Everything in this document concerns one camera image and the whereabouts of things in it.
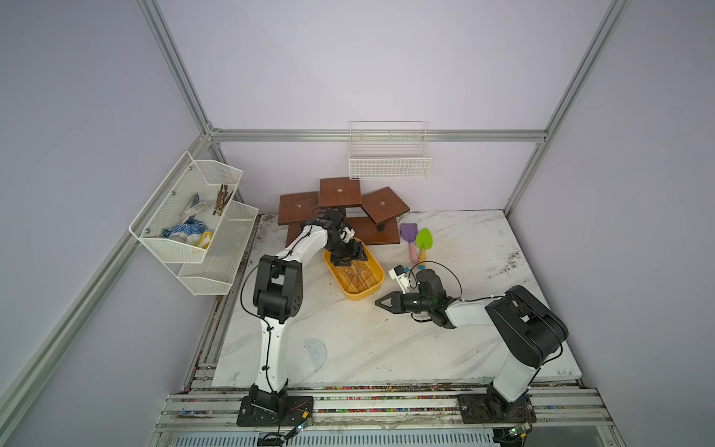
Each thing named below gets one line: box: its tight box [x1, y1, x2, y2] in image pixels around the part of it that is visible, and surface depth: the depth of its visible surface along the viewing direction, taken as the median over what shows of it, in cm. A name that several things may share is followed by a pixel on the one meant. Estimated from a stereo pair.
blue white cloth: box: [161, 193, 210, 246], surface depth 73 cm
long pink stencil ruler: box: [338, 260, 379, 295], surface depth 103 cm
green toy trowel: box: [415, 227, 434, 271], surface depth 114 cm
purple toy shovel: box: [399, 223, 419, 264], surface depth 117 cm
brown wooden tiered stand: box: [277, 176, 410, 248], surface depth 104 cm
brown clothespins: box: [212, 183, 234, 217], surface depth 83 cm
